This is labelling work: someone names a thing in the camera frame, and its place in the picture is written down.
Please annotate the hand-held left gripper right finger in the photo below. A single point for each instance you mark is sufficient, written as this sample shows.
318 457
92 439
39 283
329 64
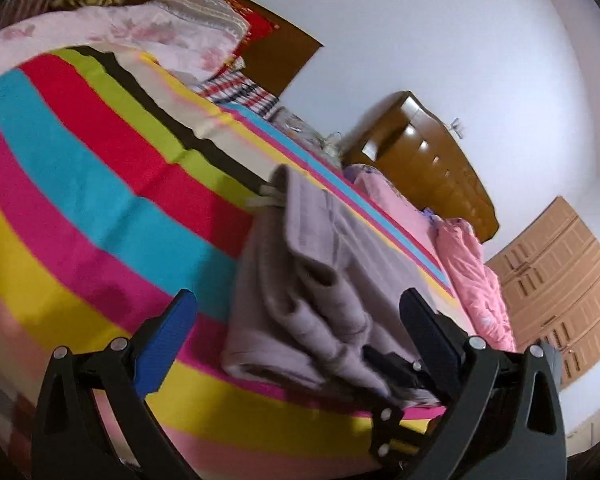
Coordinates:
430 330

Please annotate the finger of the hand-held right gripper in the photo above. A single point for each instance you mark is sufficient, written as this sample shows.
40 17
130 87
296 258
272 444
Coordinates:
395 367
387 430

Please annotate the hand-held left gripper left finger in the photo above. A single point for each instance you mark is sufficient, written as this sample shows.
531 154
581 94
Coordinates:
162 345

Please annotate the lilac fleece pants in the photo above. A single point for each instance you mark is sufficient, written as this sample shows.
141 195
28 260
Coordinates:
330 260

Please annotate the pink duvet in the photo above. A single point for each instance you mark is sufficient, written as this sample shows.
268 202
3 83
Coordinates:
470 270

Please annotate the cream low cabinet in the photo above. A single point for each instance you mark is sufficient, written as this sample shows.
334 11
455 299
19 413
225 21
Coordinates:
587 437

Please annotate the light brown wardrobe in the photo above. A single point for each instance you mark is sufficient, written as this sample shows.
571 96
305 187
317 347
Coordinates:
560 280

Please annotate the striped colourful bed sheet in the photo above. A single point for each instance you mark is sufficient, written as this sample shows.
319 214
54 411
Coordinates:
105 200

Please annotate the brown wooden headboard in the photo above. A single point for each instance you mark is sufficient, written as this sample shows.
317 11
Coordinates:
430 165

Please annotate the grey floral pillow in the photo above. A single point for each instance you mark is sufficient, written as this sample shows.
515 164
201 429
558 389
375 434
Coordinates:
305 132

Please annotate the plaid cloth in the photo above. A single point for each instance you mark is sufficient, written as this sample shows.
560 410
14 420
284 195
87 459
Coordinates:
240 95

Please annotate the dark wooden headboard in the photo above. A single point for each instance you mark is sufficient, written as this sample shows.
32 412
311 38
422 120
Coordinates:
290 55

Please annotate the pink floral quilt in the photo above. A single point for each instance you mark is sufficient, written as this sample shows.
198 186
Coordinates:
130 30

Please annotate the red patterned pillow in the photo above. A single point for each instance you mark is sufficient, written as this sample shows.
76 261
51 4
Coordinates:
252 25

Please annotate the white wall socket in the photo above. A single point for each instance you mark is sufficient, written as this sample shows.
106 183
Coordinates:
457 127

